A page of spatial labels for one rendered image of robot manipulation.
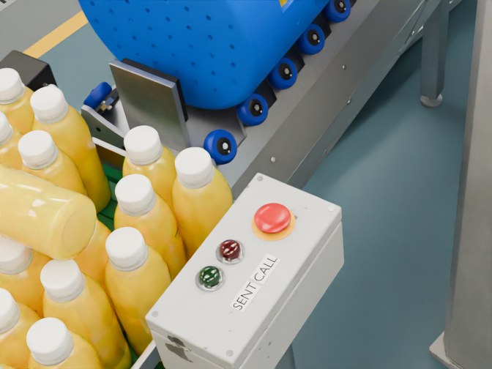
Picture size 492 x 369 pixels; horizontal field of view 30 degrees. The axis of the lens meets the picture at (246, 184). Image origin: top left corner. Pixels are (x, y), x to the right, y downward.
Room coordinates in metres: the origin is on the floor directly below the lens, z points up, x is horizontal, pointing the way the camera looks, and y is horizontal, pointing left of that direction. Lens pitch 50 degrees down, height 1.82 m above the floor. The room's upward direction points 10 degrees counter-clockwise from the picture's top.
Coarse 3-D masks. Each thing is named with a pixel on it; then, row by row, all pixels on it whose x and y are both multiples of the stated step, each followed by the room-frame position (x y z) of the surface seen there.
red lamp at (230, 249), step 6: (228, 240) 0.53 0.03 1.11; (234, 240) 0.53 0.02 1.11; (222, 246) 0.52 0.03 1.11; (228, 246) 0.52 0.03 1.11; (234, 246) 0.52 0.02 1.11; (240, 246) 0.52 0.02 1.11; (222, 252) 0.52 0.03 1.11; (228, 252) 0.52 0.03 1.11; (234, 252) 0.52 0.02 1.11; (240, 252) 0.52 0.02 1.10; (228, 258) 0.51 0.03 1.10; (234, 258) 0.51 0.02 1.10
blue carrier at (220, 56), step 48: (96, 0) 0.96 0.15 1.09; (144, 0) 0.90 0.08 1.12; (192, 0) 0.85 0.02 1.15; (240, 0) 0.82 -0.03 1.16; (288, 0) 0.87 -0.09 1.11; (144, 48) 0.91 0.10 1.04; (192, 48) 0.86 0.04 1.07; (240, 48) 0.81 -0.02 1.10; (288, 48) 0.87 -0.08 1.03; (192, 96) 0.87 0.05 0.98; (240, 96) 0.82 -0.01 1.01
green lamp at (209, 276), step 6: (204, 270) 0.50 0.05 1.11; (210, 270) 0.50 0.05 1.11; (216, 270) 0.50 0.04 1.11; (198, 276) 0.50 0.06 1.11; (204, 276) 0.49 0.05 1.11; (210, 276) 0.49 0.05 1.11; (216, 276) 0.49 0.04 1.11; (204, 282) 0.49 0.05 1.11; (210, 282) 0.49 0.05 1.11; (216, 282) 0.49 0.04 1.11
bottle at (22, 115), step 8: (24, 88) 0.84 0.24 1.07; (16, 96) 0.83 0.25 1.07; (24, 96) 0.84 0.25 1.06; (0, 104) 0.82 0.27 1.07; (8, 104) 0.82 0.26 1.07; (16, 104) 0.82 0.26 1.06; (24, 104) 0.83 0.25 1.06; (8, 112) 0.82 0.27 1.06; (16, 112) 0.82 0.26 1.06; (24, 112) 0.82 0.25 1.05; (32, 112) 0.82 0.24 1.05; (8, 120) 0.81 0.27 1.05; (16, 120) 0.81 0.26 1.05; (24, 120) 0.81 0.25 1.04; (32, 120) 0.82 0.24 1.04; (16, 128) 0.81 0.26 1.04; (24, 128) 0.81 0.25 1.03
